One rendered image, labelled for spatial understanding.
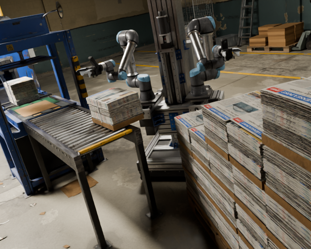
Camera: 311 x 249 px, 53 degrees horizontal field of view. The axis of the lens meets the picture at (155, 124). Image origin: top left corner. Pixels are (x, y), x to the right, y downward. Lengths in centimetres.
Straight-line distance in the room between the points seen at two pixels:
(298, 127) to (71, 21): 1081
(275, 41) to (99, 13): 643
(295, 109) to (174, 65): 193
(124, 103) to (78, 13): 944
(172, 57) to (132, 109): 70
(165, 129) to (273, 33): 576
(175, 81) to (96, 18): 923
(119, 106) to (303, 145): 157
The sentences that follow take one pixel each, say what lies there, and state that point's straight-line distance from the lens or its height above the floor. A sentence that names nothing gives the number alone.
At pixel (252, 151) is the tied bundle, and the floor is 99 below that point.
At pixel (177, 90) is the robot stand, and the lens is 294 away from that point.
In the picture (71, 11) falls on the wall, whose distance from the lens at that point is 1162.
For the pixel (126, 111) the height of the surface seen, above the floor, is 92.
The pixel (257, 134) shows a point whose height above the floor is 107.
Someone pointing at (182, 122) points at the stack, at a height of 83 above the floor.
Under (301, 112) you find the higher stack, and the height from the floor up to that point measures 126.
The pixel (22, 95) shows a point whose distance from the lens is 413.
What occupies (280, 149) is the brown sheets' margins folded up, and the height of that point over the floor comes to 109.
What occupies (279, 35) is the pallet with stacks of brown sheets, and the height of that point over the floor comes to 39.
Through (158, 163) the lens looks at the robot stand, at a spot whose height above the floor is 22.
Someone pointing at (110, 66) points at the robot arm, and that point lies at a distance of 281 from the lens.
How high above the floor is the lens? 165
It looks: 21 degrees down
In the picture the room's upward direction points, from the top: 11 degrees counter-clockwise
